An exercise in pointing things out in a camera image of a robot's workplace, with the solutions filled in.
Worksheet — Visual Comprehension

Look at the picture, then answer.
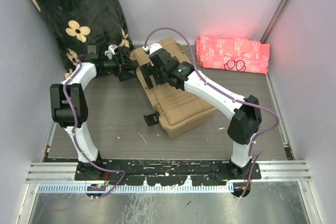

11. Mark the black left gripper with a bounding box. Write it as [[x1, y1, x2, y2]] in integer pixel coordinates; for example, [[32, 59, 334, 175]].
[[101, 50, 141, 82]]

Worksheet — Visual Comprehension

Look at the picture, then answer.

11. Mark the tan plastic tool case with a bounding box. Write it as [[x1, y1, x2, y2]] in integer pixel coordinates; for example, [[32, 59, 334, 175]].
[[130, 38, 217, 138]]

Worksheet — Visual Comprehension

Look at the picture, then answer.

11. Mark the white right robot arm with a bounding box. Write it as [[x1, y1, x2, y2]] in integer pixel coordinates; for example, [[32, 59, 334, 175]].
[[140, 47, 262, 179]]

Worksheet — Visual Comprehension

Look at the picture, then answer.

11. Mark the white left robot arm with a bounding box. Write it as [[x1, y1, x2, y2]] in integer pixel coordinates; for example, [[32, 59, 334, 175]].
[[49, 45, 139, 180]]

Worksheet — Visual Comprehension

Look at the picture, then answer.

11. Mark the black floral plush blanket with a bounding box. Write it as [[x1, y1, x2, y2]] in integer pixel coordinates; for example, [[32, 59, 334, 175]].
[[32, 0, 134, 77]]

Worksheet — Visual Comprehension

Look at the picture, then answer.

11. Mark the pink printed cloth bag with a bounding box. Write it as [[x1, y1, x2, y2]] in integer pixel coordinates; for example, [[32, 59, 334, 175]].
[[196, 36, 270, 74]]

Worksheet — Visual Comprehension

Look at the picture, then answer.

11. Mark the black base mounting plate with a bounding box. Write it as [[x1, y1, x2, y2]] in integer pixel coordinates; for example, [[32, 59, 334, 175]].
[[75, 158, 263, 187]]

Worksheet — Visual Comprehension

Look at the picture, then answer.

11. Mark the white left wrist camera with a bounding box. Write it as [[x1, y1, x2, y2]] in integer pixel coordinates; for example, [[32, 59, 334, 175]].
[[104, 45, 118, 59]]

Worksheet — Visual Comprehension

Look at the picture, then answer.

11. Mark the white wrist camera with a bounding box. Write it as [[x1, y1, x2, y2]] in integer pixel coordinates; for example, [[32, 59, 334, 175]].
[[142, 43, 162, 55], [104, 45, 118, 59]]

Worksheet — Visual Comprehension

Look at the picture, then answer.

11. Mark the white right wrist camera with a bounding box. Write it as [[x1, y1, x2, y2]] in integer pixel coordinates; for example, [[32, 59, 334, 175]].
[[142, 43, 162, 55]]

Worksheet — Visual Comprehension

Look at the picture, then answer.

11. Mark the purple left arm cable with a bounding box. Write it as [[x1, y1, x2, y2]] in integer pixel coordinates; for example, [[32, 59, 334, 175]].
[[62, 53, 127, 198]]

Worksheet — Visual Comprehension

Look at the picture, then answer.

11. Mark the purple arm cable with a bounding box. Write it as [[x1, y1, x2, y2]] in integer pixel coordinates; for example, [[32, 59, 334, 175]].
[[144, 27, 279, 198], [62, 53, 127, 198]]

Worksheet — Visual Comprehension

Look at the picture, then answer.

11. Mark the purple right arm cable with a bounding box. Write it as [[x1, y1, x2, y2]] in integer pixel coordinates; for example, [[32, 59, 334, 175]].
[[144, 27, 279, 198]]

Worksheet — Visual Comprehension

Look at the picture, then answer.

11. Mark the white slotted cable duct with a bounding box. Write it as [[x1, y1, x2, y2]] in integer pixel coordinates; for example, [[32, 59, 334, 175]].
[[37, 182, 234, 194]]

